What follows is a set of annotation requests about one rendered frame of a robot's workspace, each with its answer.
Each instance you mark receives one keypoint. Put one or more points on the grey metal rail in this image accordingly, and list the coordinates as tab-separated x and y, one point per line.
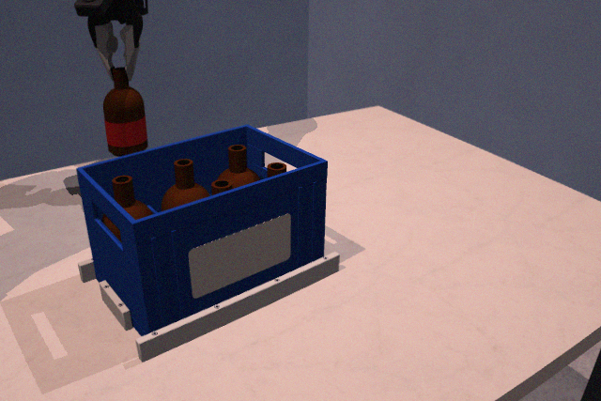
191	327

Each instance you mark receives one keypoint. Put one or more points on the dark blue plastic crate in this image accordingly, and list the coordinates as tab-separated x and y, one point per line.
181	261

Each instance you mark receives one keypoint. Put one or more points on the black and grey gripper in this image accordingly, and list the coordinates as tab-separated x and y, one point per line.
100	29

